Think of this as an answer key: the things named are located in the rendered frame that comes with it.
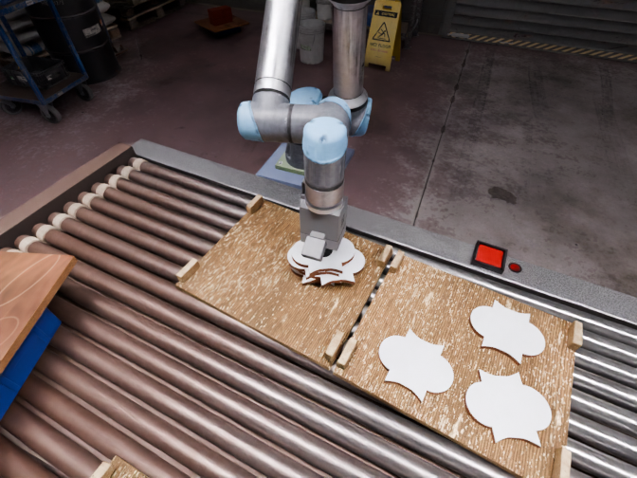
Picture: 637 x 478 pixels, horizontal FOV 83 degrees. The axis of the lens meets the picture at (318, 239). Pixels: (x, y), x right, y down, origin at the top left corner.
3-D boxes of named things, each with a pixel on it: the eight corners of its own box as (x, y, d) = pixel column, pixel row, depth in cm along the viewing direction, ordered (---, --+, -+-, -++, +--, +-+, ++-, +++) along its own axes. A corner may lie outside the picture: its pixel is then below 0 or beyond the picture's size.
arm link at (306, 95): (290, 120, 123) (286, 82, 113) (329, 122, 122) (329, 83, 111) (283, 141, 116) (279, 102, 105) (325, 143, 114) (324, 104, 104)
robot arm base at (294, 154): (295, 139, 133) (292, 116, 125) (334, 147, 129) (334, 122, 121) (279, 164, 124) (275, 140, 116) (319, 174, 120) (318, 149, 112)
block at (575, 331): (568, 325, 77) (574, 319, 75) (577, 329, 76) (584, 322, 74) (565, 348, 73) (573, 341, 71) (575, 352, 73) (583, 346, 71)
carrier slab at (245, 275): (262, 202, 106) (261, 197, 105) (392, 253, 92) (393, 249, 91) (176, 288, 85) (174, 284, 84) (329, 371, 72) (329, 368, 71)
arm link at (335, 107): (298, 91, 72) (287, 119, 65) (354, 94, 71) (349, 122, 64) (300, 127, 78) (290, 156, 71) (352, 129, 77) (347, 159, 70)
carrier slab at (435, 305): (397, 256, 92) (398, 252, 91) (574, 328, 78) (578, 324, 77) (332, 375, 71) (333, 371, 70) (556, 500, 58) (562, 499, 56)
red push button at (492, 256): (478, 247, 95) (480, 243, 94) (501, 254, 93) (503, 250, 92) (474, 263, 91) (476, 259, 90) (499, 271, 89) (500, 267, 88)
